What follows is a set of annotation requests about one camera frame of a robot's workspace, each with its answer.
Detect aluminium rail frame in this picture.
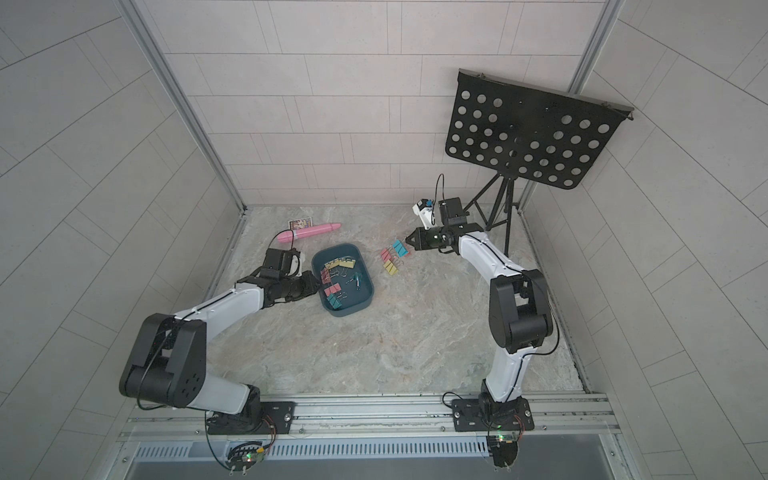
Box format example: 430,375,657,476
119,392,622,445

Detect black perforated music stand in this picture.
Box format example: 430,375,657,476
444,69,633,231

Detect pink plastic tube case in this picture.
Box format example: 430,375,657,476
277,223,342,243

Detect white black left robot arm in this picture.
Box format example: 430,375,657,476
118,271,321,415

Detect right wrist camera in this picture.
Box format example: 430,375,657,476
412,197,468,229

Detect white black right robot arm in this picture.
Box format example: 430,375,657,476
406,224,555,422

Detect colourful printed card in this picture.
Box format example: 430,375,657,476
289,218,313,230

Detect teal plastic storage box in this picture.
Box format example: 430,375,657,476
311,243,374,317

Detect teal binder clip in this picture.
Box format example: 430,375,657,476
392,239,409,258

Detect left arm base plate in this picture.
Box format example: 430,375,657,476
205,401,297,435

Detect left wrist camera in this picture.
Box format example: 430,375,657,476
261,248,302,280

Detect yellow binder clip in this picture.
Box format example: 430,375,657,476
384,260,398,275

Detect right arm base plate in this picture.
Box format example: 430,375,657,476
450,393,535,433

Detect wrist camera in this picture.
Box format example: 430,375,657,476
261,248,302,280
412,197,468,229

